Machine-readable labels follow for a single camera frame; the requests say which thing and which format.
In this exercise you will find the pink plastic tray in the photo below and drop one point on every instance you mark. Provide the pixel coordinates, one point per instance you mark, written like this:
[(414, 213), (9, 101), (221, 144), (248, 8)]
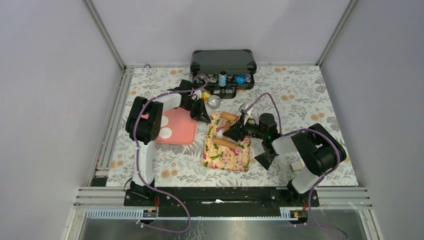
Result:
[(182, 126)]

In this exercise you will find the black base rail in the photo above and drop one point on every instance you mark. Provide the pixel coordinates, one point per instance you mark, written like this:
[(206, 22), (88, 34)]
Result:
[(219, 202)]

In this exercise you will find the wooden double-ended rolling pin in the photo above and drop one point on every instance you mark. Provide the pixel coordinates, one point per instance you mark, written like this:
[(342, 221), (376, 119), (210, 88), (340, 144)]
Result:
[(221, 139)]

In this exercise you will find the orange green sticky notes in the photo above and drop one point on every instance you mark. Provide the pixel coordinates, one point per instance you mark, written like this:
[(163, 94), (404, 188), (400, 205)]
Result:
[(206, 95)]

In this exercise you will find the blue white chip stack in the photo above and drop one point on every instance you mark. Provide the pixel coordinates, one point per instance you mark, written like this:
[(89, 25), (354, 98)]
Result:
[(222, 79)]

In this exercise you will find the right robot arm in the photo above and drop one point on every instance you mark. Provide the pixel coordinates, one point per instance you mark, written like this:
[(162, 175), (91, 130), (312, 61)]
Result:
[(318, 149)]

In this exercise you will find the blue small blind button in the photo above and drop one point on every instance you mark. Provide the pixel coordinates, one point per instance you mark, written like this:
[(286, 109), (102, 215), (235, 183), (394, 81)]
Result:
[(240, 79)]

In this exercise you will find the floral yellow tray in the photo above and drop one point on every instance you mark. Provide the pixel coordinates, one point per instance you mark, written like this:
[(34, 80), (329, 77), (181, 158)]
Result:
[(221, 152)]

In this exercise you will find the white dough wrapper upper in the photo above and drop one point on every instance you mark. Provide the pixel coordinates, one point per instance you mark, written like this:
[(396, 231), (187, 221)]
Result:
[(164, 121)]

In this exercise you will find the black poker chip case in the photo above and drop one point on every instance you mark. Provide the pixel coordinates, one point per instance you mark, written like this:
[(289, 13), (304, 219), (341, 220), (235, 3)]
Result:
[(233, 61)]

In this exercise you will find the white dough wrapper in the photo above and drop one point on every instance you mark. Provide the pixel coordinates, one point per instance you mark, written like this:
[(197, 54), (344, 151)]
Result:
[(164, 121), (165, 133)]

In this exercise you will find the white dough wrapper lower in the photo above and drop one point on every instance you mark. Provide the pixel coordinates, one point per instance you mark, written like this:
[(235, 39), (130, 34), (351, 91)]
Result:
[(165, 133)]

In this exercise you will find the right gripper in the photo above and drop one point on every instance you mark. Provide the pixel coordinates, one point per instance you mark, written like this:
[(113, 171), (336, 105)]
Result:
[(235, 132)]

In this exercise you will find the white green eraser block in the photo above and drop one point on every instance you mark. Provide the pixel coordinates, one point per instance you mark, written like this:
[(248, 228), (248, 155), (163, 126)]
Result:
[(297, 166)]

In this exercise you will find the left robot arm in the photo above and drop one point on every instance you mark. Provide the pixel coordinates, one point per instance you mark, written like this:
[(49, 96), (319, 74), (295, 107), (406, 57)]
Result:
[(143, 126)]

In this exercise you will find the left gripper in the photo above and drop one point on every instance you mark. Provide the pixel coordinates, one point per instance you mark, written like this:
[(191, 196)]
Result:
[(201, 113)]

